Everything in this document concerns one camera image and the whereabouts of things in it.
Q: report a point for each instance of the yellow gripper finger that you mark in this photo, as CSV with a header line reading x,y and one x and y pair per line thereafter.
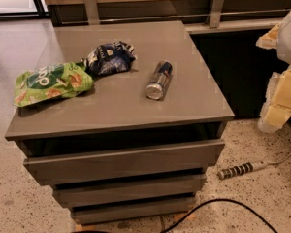
x,y
269,40
276,110

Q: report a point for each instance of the redbull can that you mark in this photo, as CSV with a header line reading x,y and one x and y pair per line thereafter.
x,y
156,87

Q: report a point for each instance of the dark blue chip bag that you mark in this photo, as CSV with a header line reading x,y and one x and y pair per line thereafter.
x,y
109,59

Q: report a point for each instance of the green rice chip bag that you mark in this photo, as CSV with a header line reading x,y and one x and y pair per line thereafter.
x,y
63,80

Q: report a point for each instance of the wooden counter bench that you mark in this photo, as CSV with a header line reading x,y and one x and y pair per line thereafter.
x,y
237,15

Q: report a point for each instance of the white power strip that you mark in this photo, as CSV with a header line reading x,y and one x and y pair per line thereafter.
x,y
241,169

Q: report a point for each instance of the grey drawer cabinet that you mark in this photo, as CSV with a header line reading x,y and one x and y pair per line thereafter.
x,y
116,114

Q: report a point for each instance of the middle grey drawer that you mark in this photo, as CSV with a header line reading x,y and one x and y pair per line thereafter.
x,y
122,192

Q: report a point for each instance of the grey drawer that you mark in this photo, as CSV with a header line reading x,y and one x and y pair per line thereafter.
x,y
122,192
102,165
128,211

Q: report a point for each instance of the bottom grey drawer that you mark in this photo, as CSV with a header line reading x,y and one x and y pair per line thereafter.
x,y
128,211

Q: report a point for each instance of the top grey drawer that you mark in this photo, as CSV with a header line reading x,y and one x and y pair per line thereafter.
x,y
102,165

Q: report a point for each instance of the left metal bracket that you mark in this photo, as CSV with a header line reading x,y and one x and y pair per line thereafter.
x,y
92,11

